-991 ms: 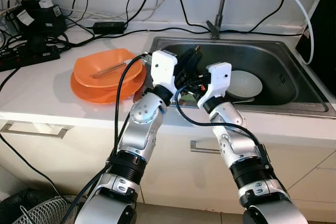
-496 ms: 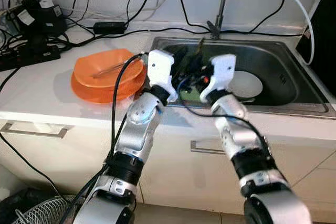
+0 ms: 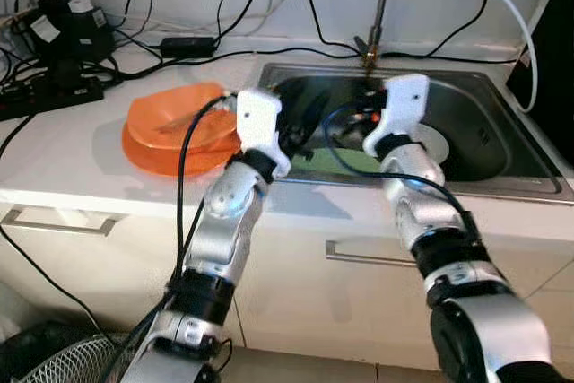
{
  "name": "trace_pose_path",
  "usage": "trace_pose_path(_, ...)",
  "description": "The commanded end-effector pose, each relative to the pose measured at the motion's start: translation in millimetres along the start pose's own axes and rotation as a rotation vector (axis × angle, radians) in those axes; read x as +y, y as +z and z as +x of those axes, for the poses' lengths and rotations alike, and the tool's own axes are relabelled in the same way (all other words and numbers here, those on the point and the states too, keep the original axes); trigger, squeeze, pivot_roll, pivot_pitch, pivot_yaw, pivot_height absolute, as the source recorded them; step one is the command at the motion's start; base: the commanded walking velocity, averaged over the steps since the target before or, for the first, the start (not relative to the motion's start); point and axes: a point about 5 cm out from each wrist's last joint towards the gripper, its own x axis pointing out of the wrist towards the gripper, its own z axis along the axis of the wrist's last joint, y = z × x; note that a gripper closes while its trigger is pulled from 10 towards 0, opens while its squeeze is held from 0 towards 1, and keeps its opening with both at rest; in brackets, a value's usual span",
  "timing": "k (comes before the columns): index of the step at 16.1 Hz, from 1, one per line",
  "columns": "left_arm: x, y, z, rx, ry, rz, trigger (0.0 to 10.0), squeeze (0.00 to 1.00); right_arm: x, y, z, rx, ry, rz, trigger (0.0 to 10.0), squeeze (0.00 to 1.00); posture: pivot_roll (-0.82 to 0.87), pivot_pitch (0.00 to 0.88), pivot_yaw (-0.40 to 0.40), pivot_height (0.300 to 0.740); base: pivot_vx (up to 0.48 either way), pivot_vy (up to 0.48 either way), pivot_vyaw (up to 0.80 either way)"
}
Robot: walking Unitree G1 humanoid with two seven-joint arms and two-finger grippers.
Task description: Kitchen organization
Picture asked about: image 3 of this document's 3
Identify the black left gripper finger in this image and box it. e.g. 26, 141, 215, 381
296, 93, 329, 147

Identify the orange bowl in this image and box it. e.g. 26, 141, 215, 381
126, 83, 243, 152

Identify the white plate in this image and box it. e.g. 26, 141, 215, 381
414, 123, 452, 165

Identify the stainless steel sink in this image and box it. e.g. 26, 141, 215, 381
258, 62, 574, 205

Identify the orange plate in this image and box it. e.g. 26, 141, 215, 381
122, 123, 243, 178

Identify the large black appliance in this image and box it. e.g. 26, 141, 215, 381
507, 0, 574, 165

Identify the black labelled charger box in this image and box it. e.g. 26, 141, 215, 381
27, 0, 117, 64

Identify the black power strip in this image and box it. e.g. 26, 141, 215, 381
0, 76, 105, 122

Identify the black bag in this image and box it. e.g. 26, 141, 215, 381
0, 320, 91, 375

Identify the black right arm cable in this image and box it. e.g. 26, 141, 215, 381
321, 102, 478, 242

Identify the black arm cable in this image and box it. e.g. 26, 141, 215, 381
99, 93, 239, 383
321, 102, 478, 242

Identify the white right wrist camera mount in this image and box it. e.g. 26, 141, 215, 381
363, 75, 431, 159

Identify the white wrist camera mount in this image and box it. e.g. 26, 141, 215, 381
235, 89, 293, 178
363, 75, 431, 159

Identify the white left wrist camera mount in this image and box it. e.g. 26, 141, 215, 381
235, 89, 293, 178

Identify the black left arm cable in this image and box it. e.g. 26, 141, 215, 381
99, 93, 239, 383

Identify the silver drawer handle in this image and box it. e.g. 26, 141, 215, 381
325, 239, 423, 268
0, 206, 118, 239

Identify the wire fan guard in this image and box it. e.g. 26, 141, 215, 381
18, 334, 144, 383

